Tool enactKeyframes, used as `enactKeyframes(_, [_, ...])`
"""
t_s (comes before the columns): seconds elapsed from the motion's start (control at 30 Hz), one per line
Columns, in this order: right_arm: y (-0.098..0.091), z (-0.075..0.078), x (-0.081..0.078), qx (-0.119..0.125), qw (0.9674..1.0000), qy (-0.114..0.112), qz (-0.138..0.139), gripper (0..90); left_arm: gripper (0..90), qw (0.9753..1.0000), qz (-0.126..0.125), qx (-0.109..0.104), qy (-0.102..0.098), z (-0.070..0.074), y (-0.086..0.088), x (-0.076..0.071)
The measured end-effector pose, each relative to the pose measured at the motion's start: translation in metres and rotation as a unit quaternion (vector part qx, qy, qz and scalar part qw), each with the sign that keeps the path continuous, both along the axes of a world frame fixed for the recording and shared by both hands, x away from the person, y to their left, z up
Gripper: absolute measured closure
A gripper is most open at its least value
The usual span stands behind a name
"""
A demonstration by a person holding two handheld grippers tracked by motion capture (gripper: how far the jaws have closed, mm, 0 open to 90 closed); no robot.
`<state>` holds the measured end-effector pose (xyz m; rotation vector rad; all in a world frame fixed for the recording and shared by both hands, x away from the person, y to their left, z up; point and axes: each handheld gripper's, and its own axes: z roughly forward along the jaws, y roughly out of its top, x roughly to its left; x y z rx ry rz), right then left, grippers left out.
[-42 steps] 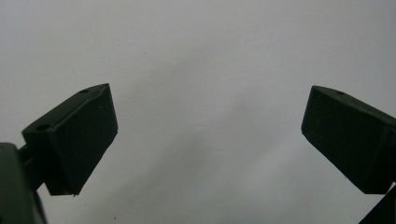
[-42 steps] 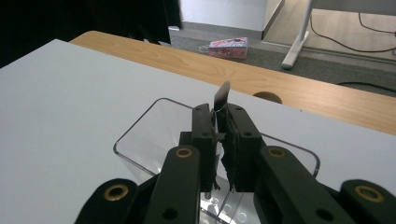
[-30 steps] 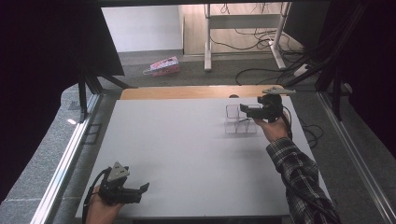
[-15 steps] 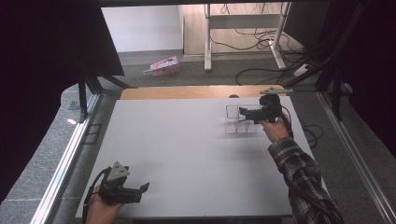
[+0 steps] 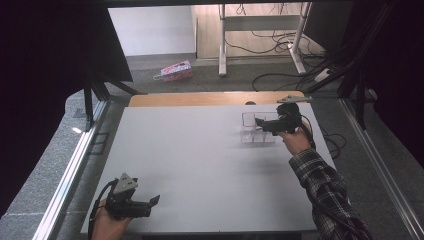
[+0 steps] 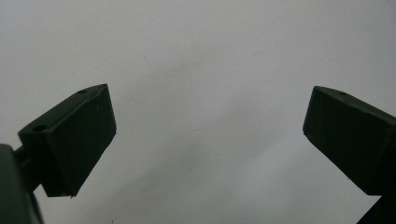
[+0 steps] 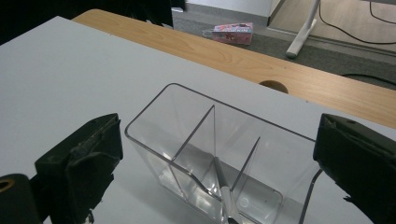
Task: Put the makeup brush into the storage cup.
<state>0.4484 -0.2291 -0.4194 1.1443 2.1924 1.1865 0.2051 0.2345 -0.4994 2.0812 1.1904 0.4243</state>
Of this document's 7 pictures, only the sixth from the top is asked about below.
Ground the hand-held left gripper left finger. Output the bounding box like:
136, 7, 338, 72
17, 83, 118, 199

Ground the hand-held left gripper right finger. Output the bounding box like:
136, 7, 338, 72
302, 85, 396, 197

